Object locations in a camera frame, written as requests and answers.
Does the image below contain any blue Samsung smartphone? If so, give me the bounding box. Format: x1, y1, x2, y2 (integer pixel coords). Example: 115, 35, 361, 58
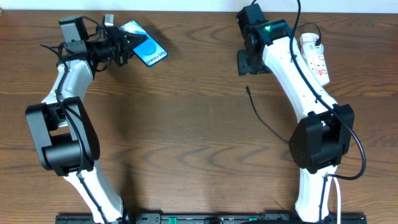
120, 21, 168, 67

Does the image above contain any black charging cable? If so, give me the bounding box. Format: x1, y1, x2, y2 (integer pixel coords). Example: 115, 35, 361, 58
245, 22, 323, 144

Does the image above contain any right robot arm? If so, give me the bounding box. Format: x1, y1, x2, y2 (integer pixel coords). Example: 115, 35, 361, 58
236, 2, 354, 223

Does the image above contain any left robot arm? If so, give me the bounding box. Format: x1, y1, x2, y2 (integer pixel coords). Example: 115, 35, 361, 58
25, 14, 149, 223

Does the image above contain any white charger plug adapter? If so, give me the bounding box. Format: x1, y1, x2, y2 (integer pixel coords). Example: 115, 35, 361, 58
300, 32, 323, 52

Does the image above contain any white power strip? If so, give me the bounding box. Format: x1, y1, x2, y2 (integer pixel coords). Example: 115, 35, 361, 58
302, 42, 330, 86

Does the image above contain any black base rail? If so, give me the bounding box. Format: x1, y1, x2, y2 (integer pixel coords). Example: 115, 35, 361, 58
55, 212, 368, 224

